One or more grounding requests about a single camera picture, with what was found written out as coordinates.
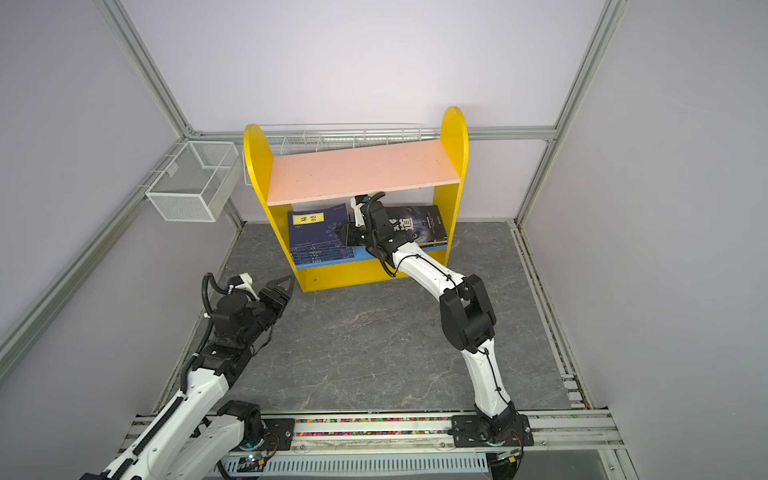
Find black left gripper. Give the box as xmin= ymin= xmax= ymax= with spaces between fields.
xmin=240 ymin=275 xmax=295 ymax=347

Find navy book with flower emblem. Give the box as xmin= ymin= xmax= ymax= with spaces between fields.
xmin=287 ymin=204 xmax=355 ymax=266

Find dark wolf cover book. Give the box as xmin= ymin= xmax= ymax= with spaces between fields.
xmin=385 ymin=205 xmax=448 ymax=246

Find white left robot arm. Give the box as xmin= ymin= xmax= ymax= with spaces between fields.
xmin=96 ymin=273 xmax=296 ymax=479

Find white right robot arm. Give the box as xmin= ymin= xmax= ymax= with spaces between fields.
xmin=337 ymin=192 xmax=533 ymax=449

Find yellow wooden bookshelf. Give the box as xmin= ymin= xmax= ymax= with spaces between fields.
xmin=242 ymin=106 xmax=470 ymax=294

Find white mesh basket left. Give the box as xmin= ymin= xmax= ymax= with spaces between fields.
xmin=145 ymin=140 xmax=242 ymax=223

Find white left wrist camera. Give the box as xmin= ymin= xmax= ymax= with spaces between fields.
xmin=228 ymin=273 xmax=256 ymax=295

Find white wire basket rear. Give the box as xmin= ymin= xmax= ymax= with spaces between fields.
xmin=263 ymin=124 xmax=432 ymax=156

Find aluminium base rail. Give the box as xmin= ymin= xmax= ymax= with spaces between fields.
xmin=103 ymin=405 xmax=635 ymax=479

